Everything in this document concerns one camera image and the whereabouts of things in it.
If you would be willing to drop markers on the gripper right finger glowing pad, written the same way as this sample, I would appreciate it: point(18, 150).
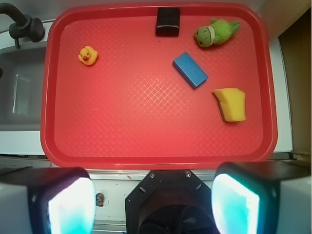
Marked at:
point(269, 197)

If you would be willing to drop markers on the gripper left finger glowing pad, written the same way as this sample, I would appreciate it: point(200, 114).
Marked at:
point(46, 201)

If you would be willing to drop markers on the blue rectangular block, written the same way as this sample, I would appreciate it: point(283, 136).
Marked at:
point(190, 70)

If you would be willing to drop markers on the yellow sponge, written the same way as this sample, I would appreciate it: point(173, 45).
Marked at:
point(231, 102)

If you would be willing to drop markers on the grey toy sink basin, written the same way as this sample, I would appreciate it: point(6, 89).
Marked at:
point(21, 86)

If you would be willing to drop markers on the red plastic tray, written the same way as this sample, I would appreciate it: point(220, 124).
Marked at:
point(132, 109)

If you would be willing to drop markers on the yellow rubber duck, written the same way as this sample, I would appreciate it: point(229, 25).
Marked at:
point(88, 55)

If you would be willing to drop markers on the green plush frog toy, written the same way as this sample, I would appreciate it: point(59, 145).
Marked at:
point(217, 32)

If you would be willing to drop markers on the grey toy faucet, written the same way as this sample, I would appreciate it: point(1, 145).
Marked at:
point(24, 25)

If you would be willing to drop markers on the black rectangular box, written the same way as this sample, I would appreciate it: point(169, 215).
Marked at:
point(168, 22)

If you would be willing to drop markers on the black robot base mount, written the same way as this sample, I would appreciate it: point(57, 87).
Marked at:
point(170, 202)

